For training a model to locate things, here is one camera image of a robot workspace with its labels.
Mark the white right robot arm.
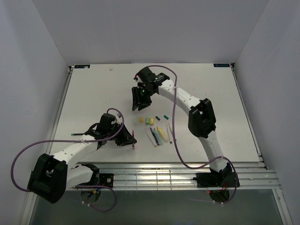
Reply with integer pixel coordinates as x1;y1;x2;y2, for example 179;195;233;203
132;66;233;187

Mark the blue corner label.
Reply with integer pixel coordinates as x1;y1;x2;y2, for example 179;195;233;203
213;63;230;68
74;65;90;69

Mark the blue corner label right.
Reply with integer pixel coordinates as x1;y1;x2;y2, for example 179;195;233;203
213;63;230;68

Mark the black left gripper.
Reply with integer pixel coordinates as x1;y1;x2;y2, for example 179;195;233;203
106;123;137;146

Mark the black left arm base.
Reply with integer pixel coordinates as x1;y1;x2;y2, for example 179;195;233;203
79;173;114;188

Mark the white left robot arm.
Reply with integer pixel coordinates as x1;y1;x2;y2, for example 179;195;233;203
27;113;137;203

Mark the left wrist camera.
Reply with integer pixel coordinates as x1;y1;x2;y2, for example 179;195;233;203
114;112;123;124

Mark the yellow capped white marker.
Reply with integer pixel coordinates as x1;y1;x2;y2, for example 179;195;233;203
146;130;158;148

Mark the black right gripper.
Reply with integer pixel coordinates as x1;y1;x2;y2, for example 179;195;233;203
132;85;156;111

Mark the blue corner label left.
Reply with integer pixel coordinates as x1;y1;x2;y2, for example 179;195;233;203
74;65;90;69

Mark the dark purple pen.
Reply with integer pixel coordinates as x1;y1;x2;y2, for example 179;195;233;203
150;127;159;146

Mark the yellow highlighter pen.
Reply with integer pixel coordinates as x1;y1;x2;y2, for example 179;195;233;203
157;127;168;143

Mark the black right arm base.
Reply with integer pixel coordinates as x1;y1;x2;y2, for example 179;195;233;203
193;172;240;188

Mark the green capped white marker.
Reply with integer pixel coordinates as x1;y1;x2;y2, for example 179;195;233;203
168;123;176;142

